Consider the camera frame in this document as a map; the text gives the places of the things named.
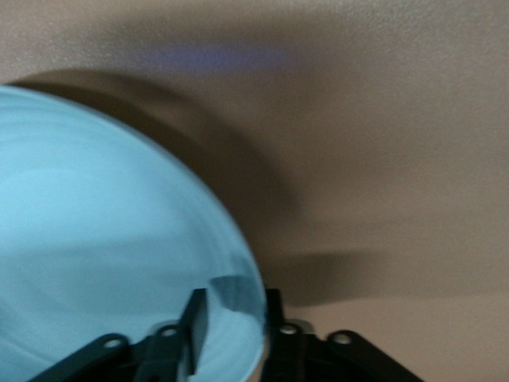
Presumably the blue plate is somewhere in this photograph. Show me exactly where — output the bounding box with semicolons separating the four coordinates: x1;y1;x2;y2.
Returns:
0;83;266;382

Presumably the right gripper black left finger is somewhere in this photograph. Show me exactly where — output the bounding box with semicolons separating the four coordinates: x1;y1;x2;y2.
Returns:
27;288;208;382

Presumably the brown table mat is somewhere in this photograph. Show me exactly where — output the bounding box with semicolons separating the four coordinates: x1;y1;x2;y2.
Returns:
0;0;509;382

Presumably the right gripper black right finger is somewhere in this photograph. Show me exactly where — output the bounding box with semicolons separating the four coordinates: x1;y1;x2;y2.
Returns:
257;288;423;382

